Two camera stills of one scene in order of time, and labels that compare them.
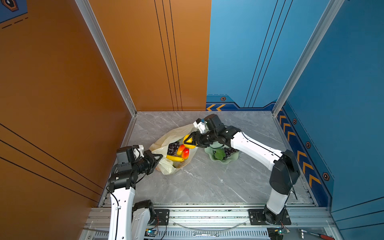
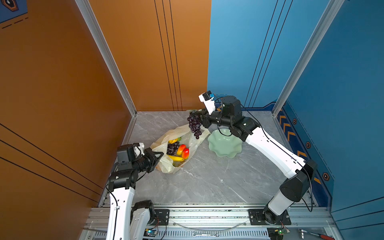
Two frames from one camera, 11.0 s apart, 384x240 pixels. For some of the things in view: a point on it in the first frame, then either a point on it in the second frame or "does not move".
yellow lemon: [189, 140] to [173, 141]
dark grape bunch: [228, 151] to [195, 119]
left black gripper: [150, 157] does not move
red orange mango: [185, 153] does not move
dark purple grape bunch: [172, 148] does not move
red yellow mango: [180, 149] does not move
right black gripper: [194, 135] to [206, 119]
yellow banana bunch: [175, 158] does not move
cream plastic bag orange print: [165, 165] does not move
